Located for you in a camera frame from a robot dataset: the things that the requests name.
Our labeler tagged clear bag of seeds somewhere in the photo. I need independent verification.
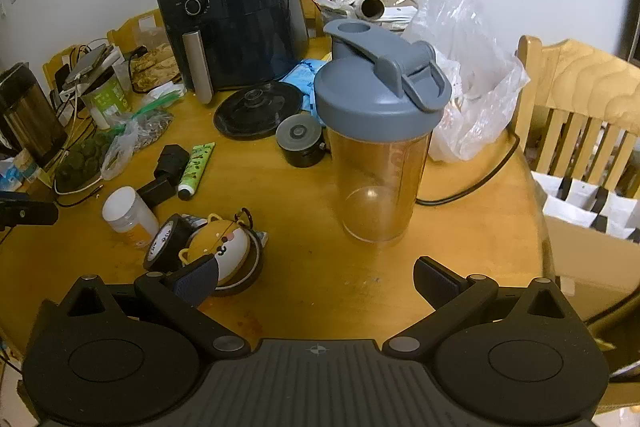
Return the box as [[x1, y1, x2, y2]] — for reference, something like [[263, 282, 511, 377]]
[[100, 109, 173, 180]]

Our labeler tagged yellow white round toy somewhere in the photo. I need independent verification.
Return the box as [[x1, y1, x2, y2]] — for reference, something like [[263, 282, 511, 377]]
[[179, 207, 266, 297]]

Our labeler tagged black power adapter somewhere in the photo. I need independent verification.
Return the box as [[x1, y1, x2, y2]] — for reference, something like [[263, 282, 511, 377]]
[[137, 145, 193, 208]]

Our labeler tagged wooden chair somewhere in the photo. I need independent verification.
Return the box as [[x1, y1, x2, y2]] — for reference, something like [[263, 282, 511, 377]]
[[107, 9, 166, 54], [297, 0, 331, 40], [42, 44, 88, 108], [510, 34, 640, 188]]

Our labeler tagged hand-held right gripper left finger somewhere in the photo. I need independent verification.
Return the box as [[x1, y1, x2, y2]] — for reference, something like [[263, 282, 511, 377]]
[[55, 255, 248, 355]]

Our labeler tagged black round lid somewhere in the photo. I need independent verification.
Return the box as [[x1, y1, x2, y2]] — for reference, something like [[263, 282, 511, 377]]
[[214, 83, 306, 142]]

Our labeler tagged small black cylinder grey top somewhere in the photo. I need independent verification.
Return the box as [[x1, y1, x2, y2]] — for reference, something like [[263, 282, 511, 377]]
[[276, 113, 327, 168]]

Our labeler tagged cardboard box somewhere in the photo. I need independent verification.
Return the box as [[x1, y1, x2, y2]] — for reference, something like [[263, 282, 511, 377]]
[[530, 169, 640, 323]]

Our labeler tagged dark blue air fryer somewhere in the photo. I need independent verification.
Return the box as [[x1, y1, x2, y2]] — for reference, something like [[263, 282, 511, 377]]
[[151, 0, 311, 104]]

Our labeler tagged metal tube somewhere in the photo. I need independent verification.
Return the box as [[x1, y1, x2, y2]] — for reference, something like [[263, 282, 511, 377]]
[[350, 0, 385, 22]]

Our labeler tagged clear shaker bottle grey lid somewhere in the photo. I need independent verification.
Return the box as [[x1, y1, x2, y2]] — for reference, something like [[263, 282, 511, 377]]
[[313, 19, 453, 248]]

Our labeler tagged black tape roll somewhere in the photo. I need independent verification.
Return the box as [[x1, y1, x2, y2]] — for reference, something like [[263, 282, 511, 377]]
[[143, 214, 193, 273]]

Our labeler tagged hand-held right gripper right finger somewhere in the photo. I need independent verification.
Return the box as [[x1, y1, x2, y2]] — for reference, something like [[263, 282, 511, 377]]
[[382, 257, 576, 355]]

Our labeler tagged steel kettle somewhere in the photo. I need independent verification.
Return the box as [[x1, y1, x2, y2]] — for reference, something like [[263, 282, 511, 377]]
[[0, 62, 68, 168]]

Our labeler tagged black power cable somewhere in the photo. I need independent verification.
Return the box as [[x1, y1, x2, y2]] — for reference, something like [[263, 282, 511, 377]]
[[415, 127, 522, 208]]

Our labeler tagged blue wipes pack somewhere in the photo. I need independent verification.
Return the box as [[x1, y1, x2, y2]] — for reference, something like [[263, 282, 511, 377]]
[[279, 57, 333, 115]]

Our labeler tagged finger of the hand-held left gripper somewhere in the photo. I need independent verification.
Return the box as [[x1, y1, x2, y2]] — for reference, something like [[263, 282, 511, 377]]
[[0, 192, 60, 230]]

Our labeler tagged green label can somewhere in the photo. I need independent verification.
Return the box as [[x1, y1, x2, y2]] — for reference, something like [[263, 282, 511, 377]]
[[80, 72, 132, 130]]

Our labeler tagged clear plastic bag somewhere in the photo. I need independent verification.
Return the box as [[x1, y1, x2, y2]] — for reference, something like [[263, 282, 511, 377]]
[[385, 0, 531, 164]]

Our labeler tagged green printed tube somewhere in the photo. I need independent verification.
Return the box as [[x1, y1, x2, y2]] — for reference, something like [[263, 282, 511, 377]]
[[177, 143, 216, 201]]

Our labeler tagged patterned cloth pad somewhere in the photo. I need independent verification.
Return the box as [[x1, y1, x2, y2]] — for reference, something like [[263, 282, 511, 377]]
[[129, 43, 183, 95]]

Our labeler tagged white pill bottle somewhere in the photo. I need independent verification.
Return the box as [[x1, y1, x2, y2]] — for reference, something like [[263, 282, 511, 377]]
[[102, 187, 160, 250]]

